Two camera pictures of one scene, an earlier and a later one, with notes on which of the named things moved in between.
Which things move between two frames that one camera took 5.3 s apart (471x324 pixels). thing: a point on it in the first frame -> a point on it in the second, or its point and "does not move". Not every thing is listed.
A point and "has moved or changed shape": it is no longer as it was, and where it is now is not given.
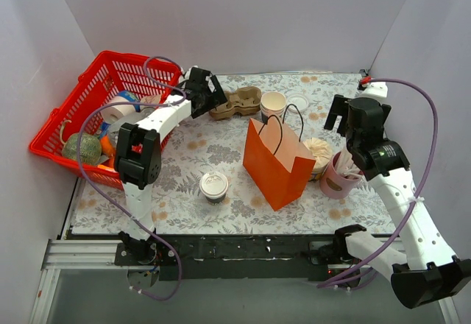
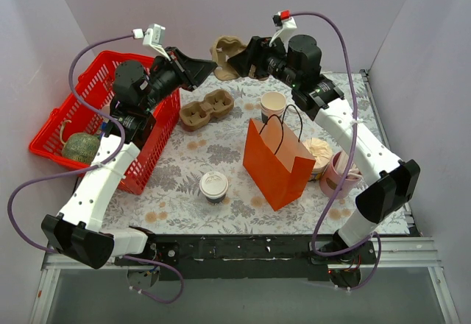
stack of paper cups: [271, 103] does not move
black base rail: [252, 257] does not move
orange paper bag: [277, 160] does not move
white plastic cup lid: [213, 185] does not move
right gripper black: [341, 114] -> [255, 57]
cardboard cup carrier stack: [244, 101] has moved or changed shape
